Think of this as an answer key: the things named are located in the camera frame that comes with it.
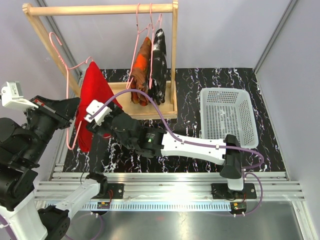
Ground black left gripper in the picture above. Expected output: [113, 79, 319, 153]
[21, 94, 82, 165]

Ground red trousers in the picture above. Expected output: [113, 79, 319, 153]
[75, 61, 114, 153]

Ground pink wire hanger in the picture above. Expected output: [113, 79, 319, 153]
[126, 3, 151, 90]
[48, 31, 93, 150]
[148, 3, 162, 90]

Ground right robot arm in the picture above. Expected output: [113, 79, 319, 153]
[84, 100, 247, 201]

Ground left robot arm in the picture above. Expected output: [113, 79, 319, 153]
[0, 95, 109, 240]

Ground orange patterned trousers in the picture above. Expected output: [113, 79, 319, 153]
[130, 36, 152, 93]

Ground black white patterned trousers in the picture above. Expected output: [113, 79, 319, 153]
[148, 28, 168, 106]

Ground wooden clothes rack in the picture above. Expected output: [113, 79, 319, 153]
[22, 0, 179, 119]

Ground white plastic basket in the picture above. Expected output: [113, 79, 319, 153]
[199, 87, 259, 149]

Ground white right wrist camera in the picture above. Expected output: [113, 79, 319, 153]
[84, 100, 112, 126]

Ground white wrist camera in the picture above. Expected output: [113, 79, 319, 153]
[0, 81, 38, 111]
[84, 100, 112, 126]

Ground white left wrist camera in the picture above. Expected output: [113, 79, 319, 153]
[0, 81, 38, 111]

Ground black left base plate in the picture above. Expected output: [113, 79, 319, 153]
[105, 183, 125, 200]

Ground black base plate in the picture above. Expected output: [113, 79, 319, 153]
[211, 183, 257, 201]
[105, 183, 125, 200]

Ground white slotted cable duct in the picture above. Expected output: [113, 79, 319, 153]
[82, 201, 246, 212]

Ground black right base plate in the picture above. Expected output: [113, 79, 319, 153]
[211, 183, 257, 201]

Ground aluminium mounting rail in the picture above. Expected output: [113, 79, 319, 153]
[35, 172, 305, 201]

